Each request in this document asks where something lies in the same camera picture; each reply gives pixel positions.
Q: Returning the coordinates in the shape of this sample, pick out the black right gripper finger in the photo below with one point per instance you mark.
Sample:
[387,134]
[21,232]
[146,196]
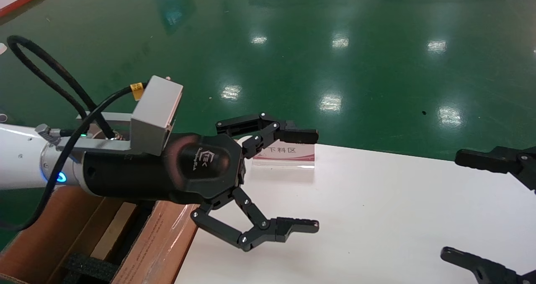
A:
[481,269]
[481,160]

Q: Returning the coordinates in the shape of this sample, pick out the silver camera mounting bracket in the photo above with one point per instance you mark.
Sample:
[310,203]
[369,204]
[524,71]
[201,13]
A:
[100,143]

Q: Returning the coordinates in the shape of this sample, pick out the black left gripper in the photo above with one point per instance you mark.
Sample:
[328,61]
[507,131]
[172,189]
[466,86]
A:
[134,175]

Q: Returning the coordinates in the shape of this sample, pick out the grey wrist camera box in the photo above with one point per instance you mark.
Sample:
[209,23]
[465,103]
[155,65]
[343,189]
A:
[155,112]

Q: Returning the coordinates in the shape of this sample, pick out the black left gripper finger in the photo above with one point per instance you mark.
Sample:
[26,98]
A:
[259,233]
[268,126]

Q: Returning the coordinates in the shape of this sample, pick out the black foam insert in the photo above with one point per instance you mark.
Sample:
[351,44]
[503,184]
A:
[90,267]

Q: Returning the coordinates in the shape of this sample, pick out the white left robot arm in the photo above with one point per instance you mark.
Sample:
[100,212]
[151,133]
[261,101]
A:
[21,158]

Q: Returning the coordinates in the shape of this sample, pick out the large cardboard box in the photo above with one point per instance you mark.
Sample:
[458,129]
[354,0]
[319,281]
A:
[159,246]

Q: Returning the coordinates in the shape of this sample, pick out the acrylic sign with Chinese text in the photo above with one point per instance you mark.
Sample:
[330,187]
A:
[293,154]

